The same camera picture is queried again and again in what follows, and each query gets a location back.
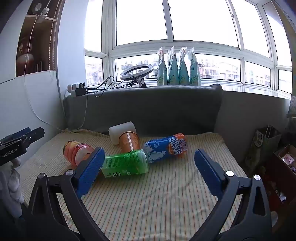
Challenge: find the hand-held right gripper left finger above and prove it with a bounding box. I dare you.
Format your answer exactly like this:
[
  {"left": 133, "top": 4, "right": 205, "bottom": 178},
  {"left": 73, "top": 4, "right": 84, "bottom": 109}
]
[{"left": 23, "top": 146, "right": 109, "bottom": 241}]

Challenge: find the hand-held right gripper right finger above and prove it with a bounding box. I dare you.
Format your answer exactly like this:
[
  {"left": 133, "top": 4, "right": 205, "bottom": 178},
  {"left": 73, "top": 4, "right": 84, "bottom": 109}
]
[{"left": 190, "top": 149, "right": 273, "bottom": 241}]

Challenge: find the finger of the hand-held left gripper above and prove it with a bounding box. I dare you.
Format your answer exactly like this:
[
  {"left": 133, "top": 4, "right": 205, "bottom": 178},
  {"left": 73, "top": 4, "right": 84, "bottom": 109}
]
[
  {"left": 22, "top": 127, "right": 45, "bottom": 151},
  {"left": 0, "top": 127, "right": 32, "bottom": 147}
]

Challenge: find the orange cup with white lid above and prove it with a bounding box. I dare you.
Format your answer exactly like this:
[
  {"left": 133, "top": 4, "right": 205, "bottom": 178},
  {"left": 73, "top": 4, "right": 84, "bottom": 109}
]
[{"left": 108, "top": 121, "right": 141, "bottom": 154}]

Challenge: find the person's left hand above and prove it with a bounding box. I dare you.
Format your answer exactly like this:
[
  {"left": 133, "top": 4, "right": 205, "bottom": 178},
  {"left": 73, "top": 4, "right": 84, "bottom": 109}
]
[{"left": 8, "top": 158, "right": 22, "bottom": 171}]

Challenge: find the orange pink drink bottle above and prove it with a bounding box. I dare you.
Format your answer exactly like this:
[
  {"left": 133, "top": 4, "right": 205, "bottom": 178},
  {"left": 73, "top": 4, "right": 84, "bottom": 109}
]
[{"left": 63, "top": 140, "right": 95, "bottom": 168}]

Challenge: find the green drink bottle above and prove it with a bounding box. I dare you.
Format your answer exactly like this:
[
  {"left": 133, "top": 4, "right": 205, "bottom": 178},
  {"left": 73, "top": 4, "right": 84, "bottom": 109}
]
[{"left": 101, "top": 149, "right": 149, "bottom": 178}]

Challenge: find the blue drink can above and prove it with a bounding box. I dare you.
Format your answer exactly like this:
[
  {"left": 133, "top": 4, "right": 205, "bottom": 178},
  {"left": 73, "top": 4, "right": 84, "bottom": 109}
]
[{"left": 143, "top": 133, "right": 188, "bottom": 163}]

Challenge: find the white power strip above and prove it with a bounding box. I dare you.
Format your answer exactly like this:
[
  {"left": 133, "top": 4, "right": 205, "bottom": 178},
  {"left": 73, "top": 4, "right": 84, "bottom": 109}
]
[{"left": 67, "top": 83, "right": 86, "bottom": 97}]

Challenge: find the striped yellow blanket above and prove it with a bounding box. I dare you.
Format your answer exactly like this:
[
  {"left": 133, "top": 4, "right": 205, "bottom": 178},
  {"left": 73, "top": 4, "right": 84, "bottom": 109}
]
[{"left": 17, "top": 128, "right": 249, "bottom": 241}]

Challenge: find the paper shopping bag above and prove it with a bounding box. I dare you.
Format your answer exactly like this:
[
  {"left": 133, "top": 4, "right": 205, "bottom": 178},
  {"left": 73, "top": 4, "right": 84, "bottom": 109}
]
[{"left": 245, "top": 125, "right": 282, "bottom": 169}]

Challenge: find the cardboard box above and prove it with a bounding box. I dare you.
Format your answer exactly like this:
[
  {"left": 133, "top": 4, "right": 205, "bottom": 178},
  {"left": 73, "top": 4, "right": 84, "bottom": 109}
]
[{"left": 261, "top": 144, "right": 296, "bottom": 209}]

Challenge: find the round vase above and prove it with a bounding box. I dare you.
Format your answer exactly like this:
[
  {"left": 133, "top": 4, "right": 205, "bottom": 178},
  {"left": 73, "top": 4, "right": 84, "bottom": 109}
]
[{"left": 16, "top": 42, "right": 35, "bottom": 76}]

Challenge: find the grey sofa back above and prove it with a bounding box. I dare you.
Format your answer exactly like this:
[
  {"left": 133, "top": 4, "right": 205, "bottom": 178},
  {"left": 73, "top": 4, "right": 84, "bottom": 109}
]
[{"left": 63, "top": 84, "right": 223, "bottom": 137}]

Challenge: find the teal standing pouch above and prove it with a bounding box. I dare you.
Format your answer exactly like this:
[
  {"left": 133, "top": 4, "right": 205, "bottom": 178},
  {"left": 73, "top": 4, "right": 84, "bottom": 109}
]
[
  {"left": 188, "top": 47, "right": 201, "bottom": 86},
  {"left": 157, "top": 47, "right": 168, "bottom": 86},
  {"left": 179, "top": 46, "right": 190, "bottom": 86},
  {"left": 168, "top": 46, "right": 180, "bottom": 86}
]

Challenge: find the white clip device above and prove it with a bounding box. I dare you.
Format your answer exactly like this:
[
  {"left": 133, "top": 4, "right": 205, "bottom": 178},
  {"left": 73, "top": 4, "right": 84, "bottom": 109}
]
[{"left": 35, "top": 8, "right": 50, "bottom": 24}]

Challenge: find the white cable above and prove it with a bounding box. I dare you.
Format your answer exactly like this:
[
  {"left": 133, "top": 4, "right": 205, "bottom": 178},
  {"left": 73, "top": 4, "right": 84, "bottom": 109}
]
[{"left": 23, "top": 0, "right": 88, "bottom": 134}]

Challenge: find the black cable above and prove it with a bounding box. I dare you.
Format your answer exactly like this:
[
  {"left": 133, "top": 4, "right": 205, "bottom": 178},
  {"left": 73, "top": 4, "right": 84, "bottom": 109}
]
[{"left": 85, "top": 76, "right": 130, "bottom": 98}]

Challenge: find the brown wall shelf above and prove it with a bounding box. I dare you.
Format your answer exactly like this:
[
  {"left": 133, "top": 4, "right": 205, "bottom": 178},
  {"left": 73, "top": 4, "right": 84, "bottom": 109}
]
[{"left": 15, "top": 0, "right": 66, "bottom": 77}]

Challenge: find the ring light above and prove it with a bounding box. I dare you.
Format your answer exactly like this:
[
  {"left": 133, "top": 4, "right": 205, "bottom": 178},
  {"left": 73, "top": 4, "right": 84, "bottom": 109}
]
[{"left": 120, "top": 64, "right": 155, "bottom": 89}]

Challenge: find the white window frame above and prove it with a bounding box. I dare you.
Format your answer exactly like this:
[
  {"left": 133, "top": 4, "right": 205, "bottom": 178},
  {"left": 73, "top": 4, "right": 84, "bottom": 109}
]
[{"left": 84, "top": 0, "right": 296, "bottom": 93}]

